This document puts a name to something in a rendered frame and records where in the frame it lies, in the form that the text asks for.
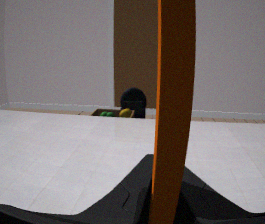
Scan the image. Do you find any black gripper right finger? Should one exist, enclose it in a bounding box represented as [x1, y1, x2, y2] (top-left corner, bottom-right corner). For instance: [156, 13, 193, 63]
[173, 167, 265, 224]

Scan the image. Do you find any orange handle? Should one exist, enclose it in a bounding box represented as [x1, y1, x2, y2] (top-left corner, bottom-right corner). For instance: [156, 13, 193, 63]
[149, 0, 196, 224]

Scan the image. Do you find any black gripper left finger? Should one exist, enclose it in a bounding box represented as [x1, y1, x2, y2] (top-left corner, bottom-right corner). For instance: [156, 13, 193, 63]
[0, 155, 153, 224]

